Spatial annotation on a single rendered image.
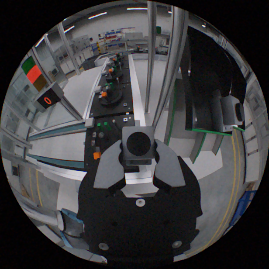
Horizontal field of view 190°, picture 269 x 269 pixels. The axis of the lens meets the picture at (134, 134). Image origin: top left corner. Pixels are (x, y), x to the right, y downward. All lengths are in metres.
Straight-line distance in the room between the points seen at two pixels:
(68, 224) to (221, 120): 0.57
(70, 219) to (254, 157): 4.14
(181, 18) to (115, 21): 10.86
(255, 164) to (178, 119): 3.83
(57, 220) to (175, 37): 0.60
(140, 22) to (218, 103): 10.60
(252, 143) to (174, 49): 3.86
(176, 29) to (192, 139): 0.31
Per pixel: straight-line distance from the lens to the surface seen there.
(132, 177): 0.36
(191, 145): 0.35
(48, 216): 0.45
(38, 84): 0.36
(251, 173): 4.05
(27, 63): 0.37
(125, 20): 10.81
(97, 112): 0.47
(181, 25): 0.17
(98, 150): 0.28
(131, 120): 0.39
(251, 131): 3.94
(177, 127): 0.28
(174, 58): 0.17
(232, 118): 0.16
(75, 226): 0.48
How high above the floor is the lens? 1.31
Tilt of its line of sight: 69 degrees down
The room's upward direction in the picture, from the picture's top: 8 degrees counter-clockwise
